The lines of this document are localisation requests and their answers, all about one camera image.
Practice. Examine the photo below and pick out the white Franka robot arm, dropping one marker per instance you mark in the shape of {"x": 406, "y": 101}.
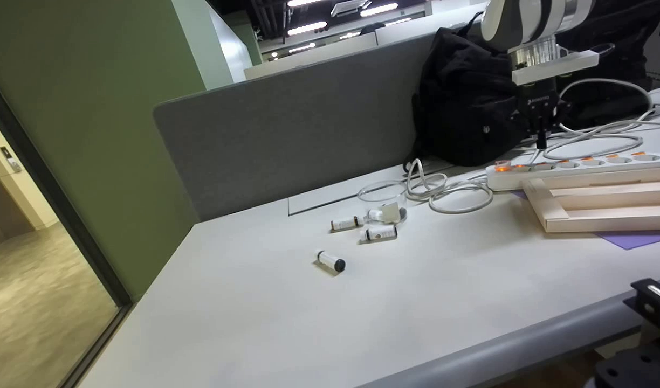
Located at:
{"x": 531, "y": 18}

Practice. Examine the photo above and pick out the black backpack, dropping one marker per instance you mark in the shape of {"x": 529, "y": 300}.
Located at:
{"x": 465, "y": 101}

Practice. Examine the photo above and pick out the white tube black cap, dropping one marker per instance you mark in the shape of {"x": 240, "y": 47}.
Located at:
{"x": 331, "y": 261}
{"x": 344, "y": 223}
{"x": 380, "y": 234}

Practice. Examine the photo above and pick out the wall door card reader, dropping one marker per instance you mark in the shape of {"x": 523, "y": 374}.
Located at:
{"x": 9, "y": 160}

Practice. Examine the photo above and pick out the purple mat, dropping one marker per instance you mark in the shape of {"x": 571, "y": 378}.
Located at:
{"x": 642, "y": 241}

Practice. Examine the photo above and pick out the large black bag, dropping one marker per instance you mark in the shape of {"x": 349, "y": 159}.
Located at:
{"x": 623, "y": 45}

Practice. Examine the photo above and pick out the grey desk partition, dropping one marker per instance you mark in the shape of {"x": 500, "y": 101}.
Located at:
{"x": 288, "y": 130}

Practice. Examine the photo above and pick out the black table clamp mount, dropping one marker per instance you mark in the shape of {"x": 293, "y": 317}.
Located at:
{"x": 642, "y": 338}

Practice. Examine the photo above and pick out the wooden divided tray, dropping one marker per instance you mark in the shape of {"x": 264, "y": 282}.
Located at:
{"x": 602, "y": 218}

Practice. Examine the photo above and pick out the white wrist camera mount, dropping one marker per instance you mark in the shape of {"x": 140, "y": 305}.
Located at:
{"x": 557, "y": 66}

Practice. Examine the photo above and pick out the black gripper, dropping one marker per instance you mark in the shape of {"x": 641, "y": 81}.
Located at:
{"x": 539, "y": 101}

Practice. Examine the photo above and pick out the white power strip orange switches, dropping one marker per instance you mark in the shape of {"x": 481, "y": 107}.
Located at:
{"x": 509, "y": 178}

